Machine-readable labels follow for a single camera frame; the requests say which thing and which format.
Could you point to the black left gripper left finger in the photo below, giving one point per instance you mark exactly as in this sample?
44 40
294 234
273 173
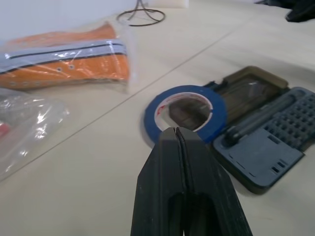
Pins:
157 186

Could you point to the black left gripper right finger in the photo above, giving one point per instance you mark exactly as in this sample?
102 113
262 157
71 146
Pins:
209 196

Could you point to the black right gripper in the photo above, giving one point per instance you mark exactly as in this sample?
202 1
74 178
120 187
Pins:
302 11

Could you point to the blue masking tape roll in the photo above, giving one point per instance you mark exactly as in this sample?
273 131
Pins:
217 103

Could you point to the orange items in plastic bag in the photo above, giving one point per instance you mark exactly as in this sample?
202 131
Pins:
133 61

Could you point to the orange canvas shoe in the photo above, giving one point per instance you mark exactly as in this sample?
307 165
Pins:
98 71
103 32

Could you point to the red packet in plastic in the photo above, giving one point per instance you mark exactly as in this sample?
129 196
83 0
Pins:
37 127

